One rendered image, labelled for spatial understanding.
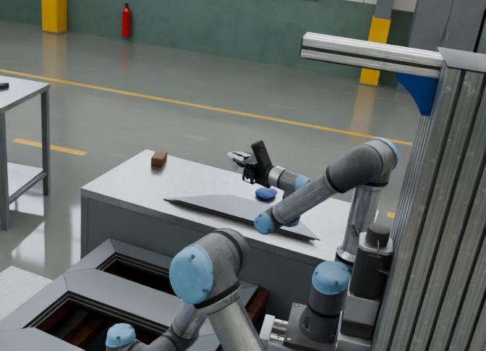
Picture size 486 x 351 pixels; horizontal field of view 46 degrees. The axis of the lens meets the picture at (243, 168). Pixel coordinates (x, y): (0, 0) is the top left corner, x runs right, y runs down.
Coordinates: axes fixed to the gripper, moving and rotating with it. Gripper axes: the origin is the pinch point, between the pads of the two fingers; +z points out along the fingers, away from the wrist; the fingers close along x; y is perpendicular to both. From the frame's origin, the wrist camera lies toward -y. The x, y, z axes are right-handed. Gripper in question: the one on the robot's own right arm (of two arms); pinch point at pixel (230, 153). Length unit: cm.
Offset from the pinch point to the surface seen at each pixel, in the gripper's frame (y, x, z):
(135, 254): 58, -17, 40
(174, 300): 57, -28, 4
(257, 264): 54, 9, -9
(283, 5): 136, 694, 455
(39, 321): 53, -71, 31
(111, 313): 57, -49, 18
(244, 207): 42, 25, 12
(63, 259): 150, 23, 166
